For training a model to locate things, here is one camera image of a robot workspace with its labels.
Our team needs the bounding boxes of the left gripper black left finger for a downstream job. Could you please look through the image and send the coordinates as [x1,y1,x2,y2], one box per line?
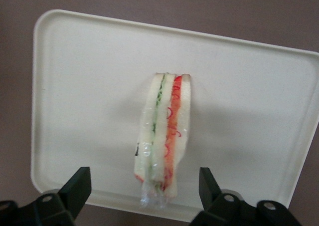
[0,166,92,226]

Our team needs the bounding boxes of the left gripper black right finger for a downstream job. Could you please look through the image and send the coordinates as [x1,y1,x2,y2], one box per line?
[191,167,310,226]

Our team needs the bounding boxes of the triangle sandwich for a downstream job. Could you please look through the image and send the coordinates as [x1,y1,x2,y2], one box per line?
[133,72,193,211]

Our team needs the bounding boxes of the beige plastic tray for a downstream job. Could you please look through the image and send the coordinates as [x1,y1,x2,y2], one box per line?
[30,8,319,223]

